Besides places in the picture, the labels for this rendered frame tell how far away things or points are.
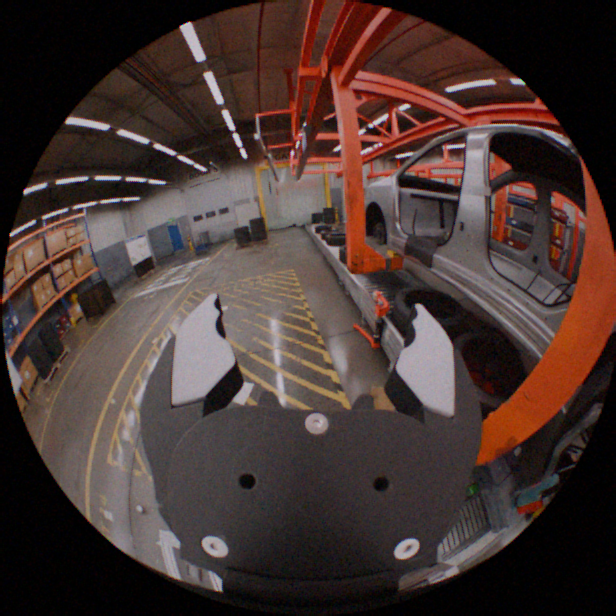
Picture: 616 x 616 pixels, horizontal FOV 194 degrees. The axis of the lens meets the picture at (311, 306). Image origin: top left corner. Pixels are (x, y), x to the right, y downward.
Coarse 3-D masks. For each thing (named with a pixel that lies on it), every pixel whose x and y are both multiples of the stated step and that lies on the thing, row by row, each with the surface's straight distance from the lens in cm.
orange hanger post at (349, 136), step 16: (336, 80) 236; (336, 96) 229; (352, 96) 227; (336, 112) 228; (352, 112) 216; (352, 128) 207; (352, 144) 201; (352, 160) 196; (352, 176) 192; (352, 192) 191; (352, 208) 190; (352, 224) 191; (352, 240) 194; (352, 256) 197; (352, 272) 203
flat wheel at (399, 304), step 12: (408, 288) 188; (420, 288) 193; (396, 300) 163; (408, 300) 174; (420, 300) 178; (432, 300) 196; (444, 300) 191; (456, 300) 191; (396, 312) 159; (408, 312) 149; (432, 312) 162; (444, 312) 171; (456, 312) 171; (396, 324) 161; (444, 324) 149; (456, 324) 155; (456, 336) 172
